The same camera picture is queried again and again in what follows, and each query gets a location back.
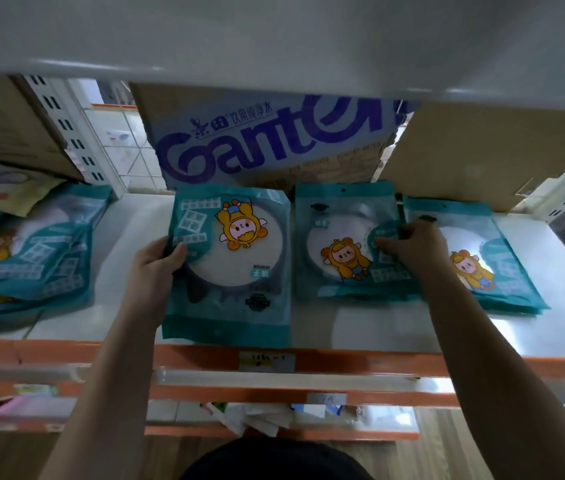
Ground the cream packaged hand mirror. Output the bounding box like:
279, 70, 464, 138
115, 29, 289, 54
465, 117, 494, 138
0, 155, 66, 219

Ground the person's right forearm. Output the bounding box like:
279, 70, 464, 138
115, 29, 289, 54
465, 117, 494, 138
420, 274, 565, 480

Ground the white paper price tag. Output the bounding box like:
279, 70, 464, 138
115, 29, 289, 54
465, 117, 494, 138
306, 392, 348, 407

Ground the pile of white paper cards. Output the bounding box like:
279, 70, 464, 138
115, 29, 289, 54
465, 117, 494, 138
202, 402, 363, 439

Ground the yellow white price label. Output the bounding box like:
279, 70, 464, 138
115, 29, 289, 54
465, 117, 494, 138
238, 351, 297, 374

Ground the messy pile of teal packets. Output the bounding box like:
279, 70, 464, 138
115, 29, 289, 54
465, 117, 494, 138
0, 154, 114, 331

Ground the person's black shirt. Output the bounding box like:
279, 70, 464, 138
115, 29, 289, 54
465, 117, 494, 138
180, 437, 376, 480

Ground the person's left hand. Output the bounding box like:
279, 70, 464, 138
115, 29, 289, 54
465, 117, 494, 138
121, 236, 189, 329

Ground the cardboard sheet blue lettering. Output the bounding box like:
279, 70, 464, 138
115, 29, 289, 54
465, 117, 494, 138
130, 83, 416, 193

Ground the brown cardboard sheet red print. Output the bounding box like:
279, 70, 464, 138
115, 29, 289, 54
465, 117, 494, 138
0, 72, 86, 183

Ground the plain brown cardboard sheet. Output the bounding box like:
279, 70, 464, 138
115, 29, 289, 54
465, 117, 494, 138
377, 102, 565, 213

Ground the person's left forearm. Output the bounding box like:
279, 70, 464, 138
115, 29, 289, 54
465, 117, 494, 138
40, 309, 163, 480

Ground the person's right hand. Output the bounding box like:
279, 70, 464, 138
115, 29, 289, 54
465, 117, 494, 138
373, 219, 457, 295

